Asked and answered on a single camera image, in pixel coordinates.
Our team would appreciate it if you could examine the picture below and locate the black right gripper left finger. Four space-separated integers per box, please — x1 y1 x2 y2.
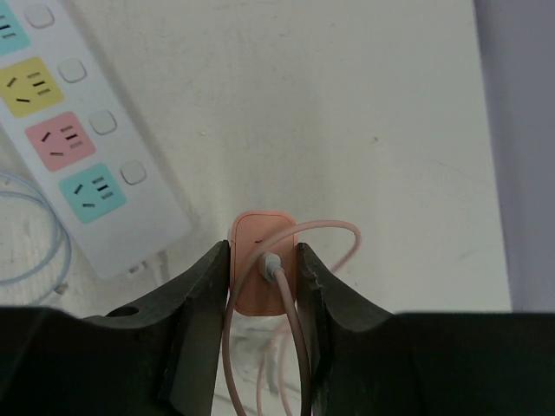
1 241 230 415

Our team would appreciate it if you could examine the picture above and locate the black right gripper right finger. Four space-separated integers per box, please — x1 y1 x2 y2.
297 244 554 415

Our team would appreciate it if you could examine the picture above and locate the light blue charging cable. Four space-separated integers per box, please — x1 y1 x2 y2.
0 171 73 296

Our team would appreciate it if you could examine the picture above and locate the pink charging cable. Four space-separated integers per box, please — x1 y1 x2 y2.
222 219 362 416

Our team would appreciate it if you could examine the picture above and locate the white multicolour power strip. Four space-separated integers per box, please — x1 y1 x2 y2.
1 1 191 278

